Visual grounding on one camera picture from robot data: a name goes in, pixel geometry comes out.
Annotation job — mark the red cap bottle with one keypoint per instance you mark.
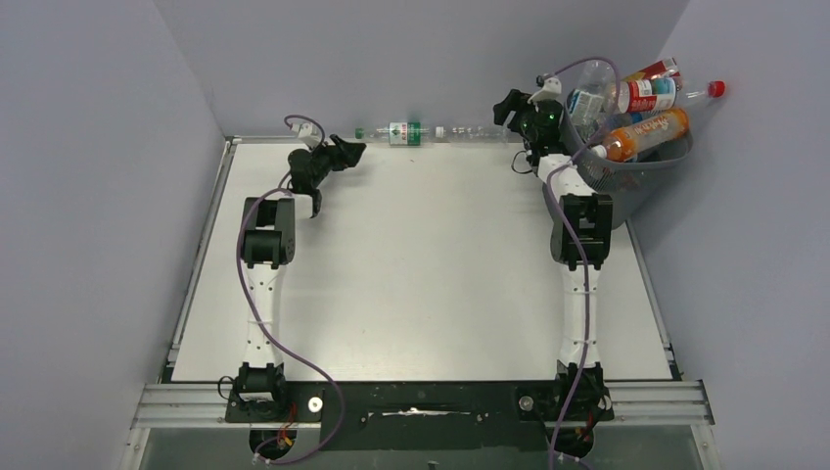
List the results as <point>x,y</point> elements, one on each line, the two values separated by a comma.
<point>645,96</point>

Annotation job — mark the grey mesh waste bin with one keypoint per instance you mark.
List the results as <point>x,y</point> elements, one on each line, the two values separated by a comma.
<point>628,185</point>

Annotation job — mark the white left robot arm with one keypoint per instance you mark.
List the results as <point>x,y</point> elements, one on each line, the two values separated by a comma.
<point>266,245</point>

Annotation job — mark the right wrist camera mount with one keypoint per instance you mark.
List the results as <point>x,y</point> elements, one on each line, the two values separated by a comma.
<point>550,89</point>

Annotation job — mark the green cap bottle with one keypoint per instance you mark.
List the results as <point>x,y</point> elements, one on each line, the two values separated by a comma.
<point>396,134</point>

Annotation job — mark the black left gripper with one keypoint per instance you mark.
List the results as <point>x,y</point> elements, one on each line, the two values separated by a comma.
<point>345,157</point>

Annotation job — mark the crushed clear bottle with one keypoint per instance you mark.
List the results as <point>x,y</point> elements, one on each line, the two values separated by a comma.
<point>471,134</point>

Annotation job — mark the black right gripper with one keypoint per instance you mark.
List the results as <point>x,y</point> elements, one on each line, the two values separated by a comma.
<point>514,101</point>

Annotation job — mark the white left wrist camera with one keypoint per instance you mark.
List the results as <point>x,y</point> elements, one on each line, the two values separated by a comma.
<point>308,134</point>

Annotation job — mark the aluminium frame rail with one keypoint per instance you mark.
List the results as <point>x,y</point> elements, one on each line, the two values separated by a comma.
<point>180,406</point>

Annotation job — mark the crushed bottle white blue label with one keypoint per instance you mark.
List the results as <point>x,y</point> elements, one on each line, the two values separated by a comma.
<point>593,98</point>

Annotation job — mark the orange juice bottle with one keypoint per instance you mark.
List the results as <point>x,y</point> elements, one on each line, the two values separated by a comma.
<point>626,143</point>

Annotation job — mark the amber tea bottle red label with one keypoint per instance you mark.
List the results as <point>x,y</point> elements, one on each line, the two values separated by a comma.
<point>663,68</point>

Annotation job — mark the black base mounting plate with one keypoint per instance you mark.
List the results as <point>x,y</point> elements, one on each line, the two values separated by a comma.
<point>520,415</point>

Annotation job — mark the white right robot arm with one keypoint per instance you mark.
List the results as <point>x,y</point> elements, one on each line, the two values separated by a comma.
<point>580,238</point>

